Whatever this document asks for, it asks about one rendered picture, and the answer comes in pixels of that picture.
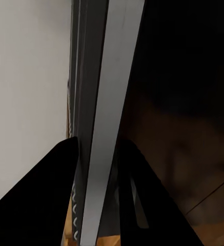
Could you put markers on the notebook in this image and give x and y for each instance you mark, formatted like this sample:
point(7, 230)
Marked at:
point(103, 44)

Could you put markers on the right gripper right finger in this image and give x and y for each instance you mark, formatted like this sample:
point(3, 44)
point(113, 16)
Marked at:
point(167, 225)

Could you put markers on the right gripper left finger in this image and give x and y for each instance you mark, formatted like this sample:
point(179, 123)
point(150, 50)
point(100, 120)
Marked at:
point(33, 212)

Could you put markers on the cabinet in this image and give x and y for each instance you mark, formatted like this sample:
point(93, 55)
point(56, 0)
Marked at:
point(68, 226)
point(174, 110)

